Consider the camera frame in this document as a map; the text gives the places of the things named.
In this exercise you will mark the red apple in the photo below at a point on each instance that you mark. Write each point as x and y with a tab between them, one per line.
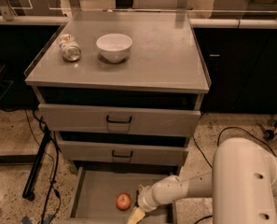
123	201

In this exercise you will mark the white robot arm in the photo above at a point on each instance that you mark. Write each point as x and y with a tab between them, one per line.
242	184

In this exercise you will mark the bottom grey drawer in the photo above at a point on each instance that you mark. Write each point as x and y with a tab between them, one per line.
97	189

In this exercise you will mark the grey drawer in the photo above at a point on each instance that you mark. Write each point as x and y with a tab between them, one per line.
76	150
124	120
97	189

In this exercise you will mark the middle grey drawer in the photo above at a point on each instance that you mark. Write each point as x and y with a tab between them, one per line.
76	150

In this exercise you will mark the grey drawer cabinet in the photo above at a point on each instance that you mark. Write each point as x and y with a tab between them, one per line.
122	93

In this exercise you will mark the top grey drawer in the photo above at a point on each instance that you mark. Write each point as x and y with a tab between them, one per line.
124	120

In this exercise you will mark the black stand leg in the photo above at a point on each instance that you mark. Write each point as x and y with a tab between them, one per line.
28	192

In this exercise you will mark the black wheeled cart base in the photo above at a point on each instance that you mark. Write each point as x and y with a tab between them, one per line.
276	128

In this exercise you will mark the white ceramic bowl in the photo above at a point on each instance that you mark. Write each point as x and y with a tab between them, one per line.
114	47

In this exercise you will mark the crushed soda can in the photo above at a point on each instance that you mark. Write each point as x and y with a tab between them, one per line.
69	48

